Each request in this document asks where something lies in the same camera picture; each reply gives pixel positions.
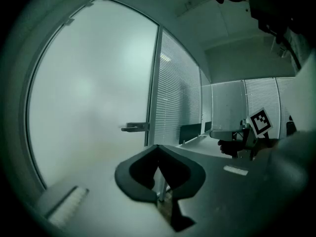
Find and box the partition blind panel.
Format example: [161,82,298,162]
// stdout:
[244,78,281,139]
[276,77,296,123]

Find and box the white office desk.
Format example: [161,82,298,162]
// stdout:
[176,128,247,159]

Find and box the metal door lever handle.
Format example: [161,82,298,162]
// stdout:
[120,121,150,133]

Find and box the black head-worn camera rig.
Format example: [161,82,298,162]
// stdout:
[246,0,297,45]

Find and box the frosted glass partition panel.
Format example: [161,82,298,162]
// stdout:
[211,80,248,131]

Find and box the person's grey shirt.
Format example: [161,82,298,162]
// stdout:
[283,25,312,71]

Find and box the long black desk divider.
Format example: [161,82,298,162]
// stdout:
[180,122,202,143]

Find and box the thick black cable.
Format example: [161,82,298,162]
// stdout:
[276,32,302,71]

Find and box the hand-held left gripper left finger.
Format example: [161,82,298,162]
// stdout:
[115,144,159,202]

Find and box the frosted glass door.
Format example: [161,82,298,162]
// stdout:
[26,0,159,190]

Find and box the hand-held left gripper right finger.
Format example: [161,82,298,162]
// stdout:
[157,144,207,199]

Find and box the person's right hand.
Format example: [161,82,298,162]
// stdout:
[217,139,244,157]

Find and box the wide window blind panel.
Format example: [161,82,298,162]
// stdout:
[154,30,201,148]

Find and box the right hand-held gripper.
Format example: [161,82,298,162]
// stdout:
[209,107,274,160]

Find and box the narrow glass panel with blind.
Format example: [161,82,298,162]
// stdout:
[199,69,213,134]

